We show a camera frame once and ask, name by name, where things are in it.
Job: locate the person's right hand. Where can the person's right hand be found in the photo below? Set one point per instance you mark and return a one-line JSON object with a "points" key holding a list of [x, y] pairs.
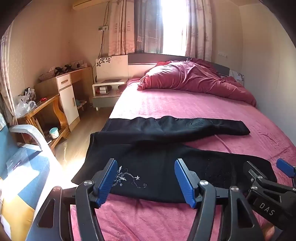
{"points": [[269, 233]]}

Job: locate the wooden desk with white cabinet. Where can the wooden desk with white cabinet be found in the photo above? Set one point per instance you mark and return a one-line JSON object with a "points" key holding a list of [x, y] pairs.
{"points": [[69, 104]]}

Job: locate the striped curtain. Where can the striped curtain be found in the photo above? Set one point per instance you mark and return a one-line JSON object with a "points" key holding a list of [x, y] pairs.
{"points": [[5, 69]]}

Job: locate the patterned window curtain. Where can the patterned window curtain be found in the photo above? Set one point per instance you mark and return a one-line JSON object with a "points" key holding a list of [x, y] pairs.
{"points": [[122, 27], [198, 27]]}

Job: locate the white desk power strip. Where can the white desk power strip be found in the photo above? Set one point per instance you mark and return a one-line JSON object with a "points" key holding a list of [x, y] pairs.
{"points": [[77, 64]]}

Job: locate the pink duvet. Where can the pink duvet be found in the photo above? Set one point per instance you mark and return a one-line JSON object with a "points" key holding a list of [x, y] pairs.
{"points": [[189, 76]]}

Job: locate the white and teal mug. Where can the white and teal mug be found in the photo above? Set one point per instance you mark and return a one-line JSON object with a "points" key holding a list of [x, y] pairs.
{"points": [[54, 133]]}

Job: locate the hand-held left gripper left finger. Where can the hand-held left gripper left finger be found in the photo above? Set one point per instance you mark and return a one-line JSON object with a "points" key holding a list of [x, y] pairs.
{"points": [[106, 183]]}

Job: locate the white nightstand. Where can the white nightstand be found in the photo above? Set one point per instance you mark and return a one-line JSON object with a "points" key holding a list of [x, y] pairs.
{"points": [[105, 98]]}

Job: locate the woven basket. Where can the woven basket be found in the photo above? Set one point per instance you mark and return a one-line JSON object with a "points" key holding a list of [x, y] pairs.
{"points": [[46, 76]]}

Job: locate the black pants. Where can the black pants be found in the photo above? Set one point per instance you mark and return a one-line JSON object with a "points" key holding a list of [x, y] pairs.
{"points": [[157, 166]]}

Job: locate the small box in nightstand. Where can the small box in nightstand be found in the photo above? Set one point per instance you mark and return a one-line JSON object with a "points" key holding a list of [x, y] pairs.
{"points": [[103, 89]]}

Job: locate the clear plastic bag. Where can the clear plastic bag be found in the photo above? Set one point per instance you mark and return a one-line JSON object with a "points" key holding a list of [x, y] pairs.
{"points": [[23, 107]]}

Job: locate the wooden side table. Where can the wooden side table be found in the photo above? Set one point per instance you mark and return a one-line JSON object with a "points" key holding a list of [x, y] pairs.
{"points": [[57, 109]]}

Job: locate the yellow cushion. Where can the yellow cushion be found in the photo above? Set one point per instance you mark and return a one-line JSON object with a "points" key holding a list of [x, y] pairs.
{"points": [[15, 213]]}

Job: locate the blue chair with grey armrest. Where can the blue chair with grey armrest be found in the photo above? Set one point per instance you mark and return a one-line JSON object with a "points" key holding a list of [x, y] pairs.
{"points": [[25, 166]]}

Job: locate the grey bed headboard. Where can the grey bed headboard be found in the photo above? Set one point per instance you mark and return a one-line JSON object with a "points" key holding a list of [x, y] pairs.
{"points": [[136, 67]]}

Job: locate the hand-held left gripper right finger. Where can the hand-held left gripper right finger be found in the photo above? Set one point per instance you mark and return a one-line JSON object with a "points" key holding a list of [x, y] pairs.
{"points": [[185, 183]]}

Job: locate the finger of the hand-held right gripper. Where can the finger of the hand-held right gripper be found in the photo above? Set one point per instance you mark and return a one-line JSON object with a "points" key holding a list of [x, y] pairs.
{"points": [[285, 167], [251, 169]]}

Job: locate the white flower-print panel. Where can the white flower-print panel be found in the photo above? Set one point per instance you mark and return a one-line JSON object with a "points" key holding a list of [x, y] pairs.
{"points": [[111, 66], [241, 77]]}

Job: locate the bed with pink sheet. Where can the bed with pink sheet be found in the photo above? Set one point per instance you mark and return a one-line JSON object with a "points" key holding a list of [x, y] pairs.
{"points": [[185, 104]]}

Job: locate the bright window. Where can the bright window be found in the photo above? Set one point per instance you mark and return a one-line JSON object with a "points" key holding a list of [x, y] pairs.
{"points": [[173, 25]]}

